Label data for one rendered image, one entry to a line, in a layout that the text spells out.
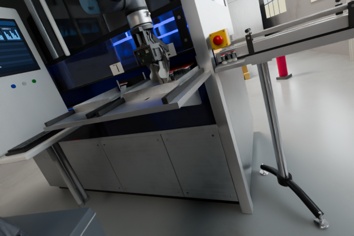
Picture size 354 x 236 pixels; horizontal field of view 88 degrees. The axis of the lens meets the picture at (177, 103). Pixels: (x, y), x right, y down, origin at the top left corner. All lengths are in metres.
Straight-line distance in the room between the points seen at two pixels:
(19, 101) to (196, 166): 1.07
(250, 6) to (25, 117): 6.70
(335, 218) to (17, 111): 1.74
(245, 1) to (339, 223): 6.50
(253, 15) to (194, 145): 6.34
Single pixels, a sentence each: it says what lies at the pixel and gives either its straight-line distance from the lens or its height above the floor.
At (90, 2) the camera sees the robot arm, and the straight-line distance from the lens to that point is 0.59.
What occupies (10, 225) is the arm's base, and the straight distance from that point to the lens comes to 0.45.
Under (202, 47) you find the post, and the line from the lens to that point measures 0.87.
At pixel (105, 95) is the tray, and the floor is 0.90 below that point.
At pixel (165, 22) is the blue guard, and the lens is 0.92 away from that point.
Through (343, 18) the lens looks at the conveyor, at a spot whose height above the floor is 0.92.
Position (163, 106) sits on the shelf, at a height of 0.87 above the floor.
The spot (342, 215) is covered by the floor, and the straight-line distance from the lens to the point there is 1.36.
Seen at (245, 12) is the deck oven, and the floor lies 1.42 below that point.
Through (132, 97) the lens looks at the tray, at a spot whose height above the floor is 0.89.
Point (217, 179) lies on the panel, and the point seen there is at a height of 0.25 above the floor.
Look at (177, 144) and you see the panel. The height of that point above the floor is 0.50.
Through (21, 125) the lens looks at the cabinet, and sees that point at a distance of 1.32.
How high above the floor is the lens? 1.01
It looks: 15 degrees down
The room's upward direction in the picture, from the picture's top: 19 degrees counter-clockwise
